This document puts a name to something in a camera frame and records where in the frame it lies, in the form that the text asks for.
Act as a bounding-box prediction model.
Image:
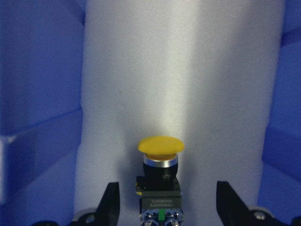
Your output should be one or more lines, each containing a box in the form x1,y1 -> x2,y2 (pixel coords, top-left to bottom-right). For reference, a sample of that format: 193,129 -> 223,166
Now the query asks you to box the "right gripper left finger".
72,182 -> 120,226

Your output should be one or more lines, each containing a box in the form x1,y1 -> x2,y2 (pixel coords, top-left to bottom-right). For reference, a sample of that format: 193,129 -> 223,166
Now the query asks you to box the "white foam pad right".
74,0 -> 285,226

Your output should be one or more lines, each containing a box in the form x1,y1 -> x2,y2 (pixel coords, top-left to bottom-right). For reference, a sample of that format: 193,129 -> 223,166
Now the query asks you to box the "blue bin right side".
0,0 -> 301,226

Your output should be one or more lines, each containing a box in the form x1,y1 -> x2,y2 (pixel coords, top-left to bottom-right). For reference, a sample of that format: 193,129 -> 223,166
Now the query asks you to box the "yellow push button switch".
135,136 -> 184,226

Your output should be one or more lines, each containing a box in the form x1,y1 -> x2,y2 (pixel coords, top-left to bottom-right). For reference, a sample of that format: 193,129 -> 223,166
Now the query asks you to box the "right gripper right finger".
216,181 -> 277,226

